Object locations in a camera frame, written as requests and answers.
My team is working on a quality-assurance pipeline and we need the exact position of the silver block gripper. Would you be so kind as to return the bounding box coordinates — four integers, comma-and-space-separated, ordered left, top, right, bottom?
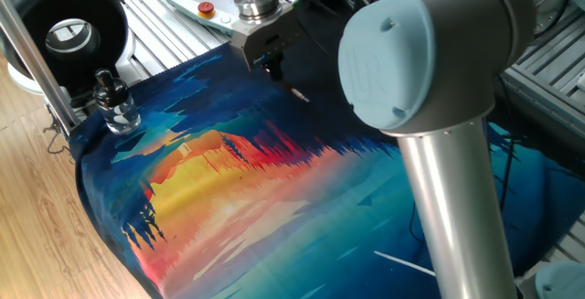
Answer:
229, 2, 307, 83

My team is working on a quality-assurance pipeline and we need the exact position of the brown calligraphy brush clear cap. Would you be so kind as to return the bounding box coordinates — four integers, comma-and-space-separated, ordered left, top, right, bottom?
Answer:
279, 78, 312, 105

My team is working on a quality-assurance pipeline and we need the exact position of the colourful sunset landscape mat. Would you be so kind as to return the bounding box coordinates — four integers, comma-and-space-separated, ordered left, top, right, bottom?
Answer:
68, 0, 585, 299

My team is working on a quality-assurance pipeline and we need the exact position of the clear glass bottle black cap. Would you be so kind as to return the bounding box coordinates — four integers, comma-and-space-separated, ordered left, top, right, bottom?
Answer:
92, 68, 143, 136

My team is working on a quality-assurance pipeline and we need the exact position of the black round fan white base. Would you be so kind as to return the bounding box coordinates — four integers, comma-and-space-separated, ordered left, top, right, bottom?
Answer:
0, 0, 137, 98

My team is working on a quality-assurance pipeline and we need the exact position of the white cable tie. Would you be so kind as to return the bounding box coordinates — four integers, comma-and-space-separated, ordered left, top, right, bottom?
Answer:
373, 250, 439, 278

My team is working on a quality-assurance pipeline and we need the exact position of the aluminium frame post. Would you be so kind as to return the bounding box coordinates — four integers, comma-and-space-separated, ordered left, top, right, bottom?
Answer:
0, 0, 82, 138

